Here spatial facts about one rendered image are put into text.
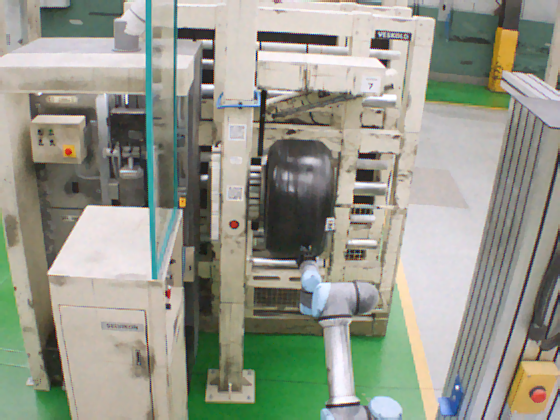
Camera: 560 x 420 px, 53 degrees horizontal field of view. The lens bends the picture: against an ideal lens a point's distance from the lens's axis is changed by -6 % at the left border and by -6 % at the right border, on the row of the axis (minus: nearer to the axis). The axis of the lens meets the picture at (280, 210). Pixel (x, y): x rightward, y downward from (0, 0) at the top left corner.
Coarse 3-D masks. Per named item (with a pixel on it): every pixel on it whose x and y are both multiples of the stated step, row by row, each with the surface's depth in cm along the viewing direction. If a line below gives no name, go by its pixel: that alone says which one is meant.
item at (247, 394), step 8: (208, 376) 332; (248, 376) 334; (208, 384) 326; (208, 392) 320; (216, 392) 320; (224, 392) 320; (232, 392) 321; (240, 392) 321; (248, 392) 322; (208, 400) 314; (216, 400) 315; (224, 400) 315; (232, 400) 315; (240, 400) 316; (248, 400) 316
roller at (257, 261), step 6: (258, 258) 277; (264, 258) 278; (270, 258) 278; (276, 258) 278; (282, 258) 278; (288, 258) 279; (294, 258) 279; (318, 258) 280; (252, 264) 277; (258, 264) 277; (264, 264) 277; (270, 264) 277; (276, 264) 277; (282, 264) 278; (288, 264) 278; (294, 264) 278; (318, 264) 278; (324, 264) 279
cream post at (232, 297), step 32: (256, 0) 233; (256, 32) 240; (224, 96) 251; (224, 128) 256; (224, 160) 263; (224, 192) 269; (224, 224) 276; (224, 256) 284; (224, 288) 291; (224, 320) 300; (224, 352) 309; (224, 384) 318
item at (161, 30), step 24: (168, 0) 187; (168, 24) 191; (168, 48) 195; (168, 72) 199; (168, 96) 202; (168, 120) 206; (168, 144) 209; (168, 168) 212; (168, 192) 215; (168, 216) 218
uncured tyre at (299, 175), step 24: (288, 144) 266; (312, 144) 268; (288, 168) 256; (312, 168) 257; (288, 192) 253; (312, 192) 254; (264, 216) 297; (288, 216) 254; (312, 216) 255; (264, 240) 277; (288, 240) 260; (312, 240) 261
